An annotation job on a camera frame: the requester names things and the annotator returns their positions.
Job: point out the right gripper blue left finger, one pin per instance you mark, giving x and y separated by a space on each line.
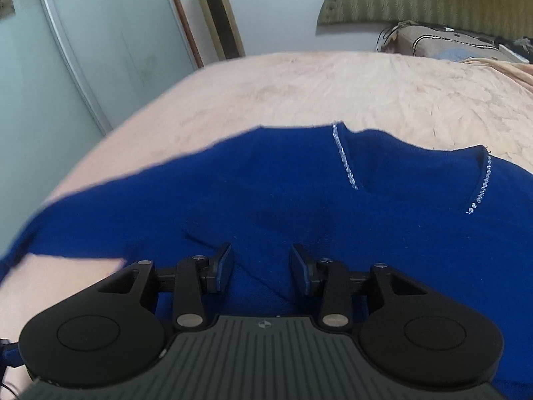
195 277

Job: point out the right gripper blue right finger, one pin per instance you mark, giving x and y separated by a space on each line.
322 289

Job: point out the blue knit sweater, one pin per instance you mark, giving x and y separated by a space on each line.
458 221

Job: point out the black dark clothes pile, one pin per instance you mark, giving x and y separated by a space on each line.
522 46

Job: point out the pink bed sheet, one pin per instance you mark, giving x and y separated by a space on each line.
421 102

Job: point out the beige patterned pillow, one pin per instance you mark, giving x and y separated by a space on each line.
444 43

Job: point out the gold tower fan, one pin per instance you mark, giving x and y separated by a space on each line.
223 29

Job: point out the orange peach blanket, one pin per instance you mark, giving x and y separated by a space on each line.
503 79

